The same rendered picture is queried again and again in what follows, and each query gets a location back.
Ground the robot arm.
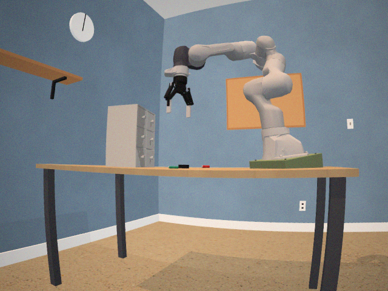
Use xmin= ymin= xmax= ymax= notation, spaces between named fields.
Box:
xmin=164 ymin=36 xmax=309 ymax=160

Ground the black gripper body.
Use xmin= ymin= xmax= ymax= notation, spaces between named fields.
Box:
xmin=173 ymin=75 xmax=187 ymax=94

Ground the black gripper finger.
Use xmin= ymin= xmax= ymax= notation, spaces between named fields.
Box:
xmin=164 ymin=82 xmax=182 ymax=113
xmin=181 ymin=87 xmax=194 ymax=118

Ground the beige small chest of drawers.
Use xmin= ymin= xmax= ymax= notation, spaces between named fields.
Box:
xmin=105 ymin=104 xmax=155 ymax=167

